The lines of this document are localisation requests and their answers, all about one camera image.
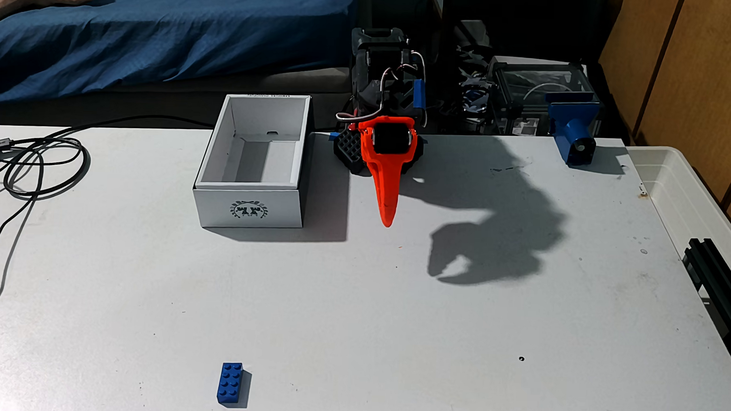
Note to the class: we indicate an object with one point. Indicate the blue toy brick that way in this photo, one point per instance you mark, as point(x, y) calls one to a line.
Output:
point(230, 383)

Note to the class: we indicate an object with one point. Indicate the white cardboard box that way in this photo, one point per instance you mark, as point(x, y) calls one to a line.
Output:
point(253, 207)

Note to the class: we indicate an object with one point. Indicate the blue bed sheet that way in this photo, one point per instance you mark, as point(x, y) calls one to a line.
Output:
point(165, 28)

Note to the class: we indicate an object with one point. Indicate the white plastic bin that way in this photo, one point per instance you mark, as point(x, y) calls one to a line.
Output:
point(681, 198)

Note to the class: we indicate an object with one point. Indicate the wooden cabinet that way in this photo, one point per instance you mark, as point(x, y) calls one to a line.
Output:
point(698, 77)

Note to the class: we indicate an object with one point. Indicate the black aluminium extrusion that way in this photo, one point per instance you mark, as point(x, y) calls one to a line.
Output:
point(718, 284)

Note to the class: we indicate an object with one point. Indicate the black clear enclosure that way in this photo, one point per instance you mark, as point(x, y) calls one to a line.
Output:
point(527, 83)

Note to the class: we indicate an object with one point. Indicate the blue printed clamp mount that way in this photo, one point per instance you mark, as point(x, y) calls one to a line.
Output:
point(572, 124)

